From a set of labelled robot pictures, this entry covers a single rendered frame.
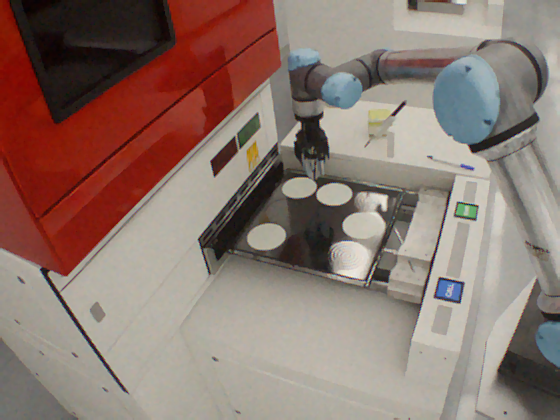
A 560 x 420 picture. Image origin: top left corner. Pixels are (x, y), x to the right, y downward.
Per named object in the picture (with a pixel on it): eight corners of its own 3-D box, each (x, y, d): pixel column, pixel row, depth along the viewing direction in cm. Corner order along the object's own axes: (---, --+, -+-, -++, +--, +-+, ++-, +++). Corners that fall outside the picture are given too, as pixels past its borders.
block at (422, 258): (397, 262, 107) (397, 253, 105) (400, 252, 109) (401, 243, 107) (429, 269, 104) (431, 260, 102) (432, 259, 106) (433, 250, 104)
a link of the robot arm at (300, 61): (301, 61, 95) (278, 52, 101) (305, 106, 102) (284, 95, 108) (329, 51, 98) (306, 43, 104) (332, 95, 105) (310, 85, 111)
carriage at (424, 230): (386, 297, 103) (387, 289, 101) (419, 202, 127) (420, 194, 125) (420, 305, 100) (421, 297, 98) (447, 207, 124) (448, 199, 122)
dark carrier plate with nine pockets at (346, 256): (233, 249, 116) (232, 247, 115) (288, 173, 139) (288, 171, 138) (364, 281, 102) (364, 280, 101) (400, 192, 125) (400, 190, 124)
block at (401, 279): (388, 286, 101) (388, 277, 100) (392, 275, 104) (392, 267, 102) (422, 294, 98) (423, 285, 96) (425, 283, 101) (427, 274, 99)
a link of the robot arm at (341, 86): (374, 66, 92) (340, 53, 100) (334, 83, 89) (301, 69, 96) (376, 99, 97) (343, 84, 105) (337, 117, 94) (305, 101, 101)
